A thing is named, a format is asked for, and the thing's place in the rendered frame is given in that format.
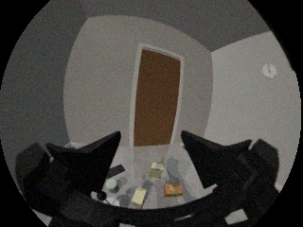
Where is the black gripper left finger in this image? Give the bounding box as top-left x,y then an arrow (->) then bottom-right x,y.
45,131 -> 121,194

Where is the black flat rectangular mat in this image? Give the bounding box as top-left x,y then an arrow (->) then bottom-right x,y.
106,164 -> 125,179

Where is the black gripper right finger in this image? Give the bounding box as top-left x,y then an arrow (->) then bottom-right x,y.
181,131 -> 251,189

